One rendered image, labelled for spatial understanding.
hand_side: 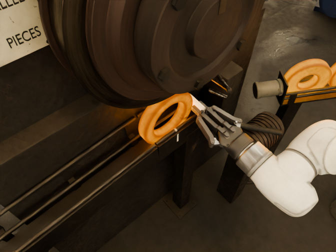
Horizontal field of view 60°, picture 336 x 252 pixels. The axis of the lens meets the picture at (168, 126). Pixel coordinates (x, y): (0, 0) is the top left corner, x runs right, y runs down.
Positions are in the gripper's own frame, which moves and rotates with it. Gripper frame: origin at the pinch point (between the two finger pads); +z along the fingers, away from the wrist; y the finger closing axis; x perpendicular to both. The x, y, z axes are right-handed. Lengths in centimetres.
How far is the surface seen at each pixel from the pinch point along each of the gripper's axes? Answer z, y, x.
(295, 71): -11.4, 34.0, 2.2
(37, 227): 2, -54, -12
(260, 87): -6.5, 25.4, -4.5
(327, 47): 11, 162, -75
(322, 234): -62, 38, -69
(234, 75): -1.8, 13.7, 5.5
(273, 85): -8.9, 29.5, -3.9
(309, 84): -16.2, 40.9, -4.8
